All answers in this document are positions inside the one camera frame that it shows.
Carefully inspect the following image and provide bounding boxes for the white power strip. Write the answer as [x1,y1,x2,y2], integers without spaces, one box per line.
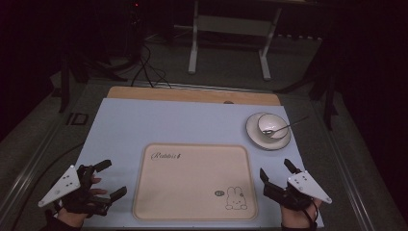
[277,33,323,42]

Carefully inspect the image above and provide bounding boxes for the white bowl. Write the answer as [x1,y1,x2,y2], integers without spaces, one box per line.
[257,113,290,141]

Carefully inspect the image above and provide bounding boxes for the black stand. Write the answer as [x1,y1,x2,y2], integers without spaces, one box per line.
[58,47,136,114]
[273,44,340,131]

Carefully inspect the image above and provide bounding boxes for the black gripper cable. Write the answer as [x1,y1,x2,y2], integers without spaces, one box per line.
[306,199,319,231]

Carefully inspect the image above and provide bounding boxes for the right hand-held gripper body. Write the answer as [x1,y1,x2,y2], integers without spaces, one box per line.
[263,170,333,212]

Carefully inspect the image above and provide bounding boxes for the dark device with red light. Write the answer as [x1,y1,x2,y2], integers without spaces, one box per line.
[126,0,147,61]

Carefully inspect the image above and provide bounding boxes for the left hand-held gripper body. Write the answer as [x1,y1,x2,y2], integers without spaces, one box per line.
[38,164,112,217]

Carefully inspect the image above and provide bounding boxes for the person's right hand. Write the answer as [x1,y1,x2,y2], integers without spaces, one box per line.
[280,197,323,228]

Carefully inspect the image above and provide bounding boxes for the person's left hand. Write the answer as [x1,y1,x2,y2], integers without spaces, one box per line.
[57,174,109,229]

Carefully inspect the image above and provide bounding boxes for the light blue table mat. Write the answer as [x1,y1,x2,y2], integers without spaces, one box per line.
[74,97,325,229]

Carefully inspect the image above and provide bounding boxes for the white saucer with dark rim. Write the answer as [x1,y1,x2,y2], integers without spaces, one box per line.
[244,112,293,151]

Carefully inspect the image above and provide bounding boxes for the black square frame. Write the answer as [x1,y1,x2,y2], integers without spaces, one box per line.
[65,112,89,126]

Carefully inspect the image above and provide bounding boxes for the metal spoon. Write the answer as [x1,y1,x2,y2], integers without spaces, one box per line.
[262,115,310,136]

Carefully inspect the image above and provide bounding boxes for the beige placemat with rabbit print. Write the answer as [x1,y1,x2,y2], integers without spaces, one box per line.
[132,142,259,221]

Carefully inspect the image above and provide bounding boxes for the white metal stand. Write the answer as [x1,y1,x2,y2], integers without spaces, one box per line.
[188,0,284,82]

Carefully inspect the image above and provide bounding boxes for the black cables on floor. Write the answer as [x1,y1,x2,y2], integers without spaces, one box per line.
[130,43,172,90]

